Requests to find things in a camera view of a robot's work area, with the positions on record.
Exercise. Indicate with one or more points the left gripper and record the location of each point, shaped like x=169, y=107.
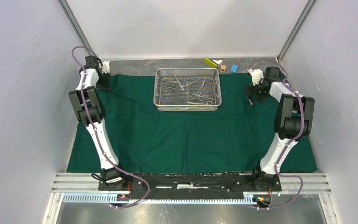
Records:
x=106, y=87

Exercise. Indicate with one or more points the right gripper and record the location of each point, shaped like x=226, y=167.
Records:
x=250, y=89

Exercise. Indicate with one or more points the blue small block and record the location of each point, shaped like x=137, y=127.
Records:
x=234, y=68

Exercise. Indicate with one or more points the brown wooden cube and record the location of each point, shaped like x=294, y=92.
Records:
x=223, y=68

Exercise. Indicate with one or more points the green surgical cloth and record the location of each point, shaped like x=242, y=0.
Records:
x=232, y=138

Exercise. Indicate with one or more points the metal mesh instrument tray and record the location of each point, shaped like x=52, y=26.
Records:
x=168, y=96

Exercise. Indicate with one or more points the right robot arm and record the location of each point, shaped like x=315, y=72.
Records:
x=293, y=121

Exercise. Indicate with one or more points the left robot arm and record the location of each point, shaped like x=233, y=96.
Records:
x=89, y=111

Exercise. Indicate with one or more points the white small block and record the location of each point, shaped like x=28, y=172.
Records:
x=218, y=63

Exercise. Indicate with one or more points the yellow-green lego brick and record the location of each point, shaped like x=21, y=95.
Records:
x=211, y=63

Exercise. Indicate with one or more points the flat steel scalpel handle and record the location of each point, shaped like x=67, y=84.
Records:
x=192, y=82

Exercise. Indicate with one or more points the steel forceps with ring handles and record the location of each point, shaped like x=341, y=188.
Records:
x=199, y=95

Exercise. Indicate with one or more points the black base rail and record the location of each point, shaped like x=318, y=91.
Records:
x=192, y=188

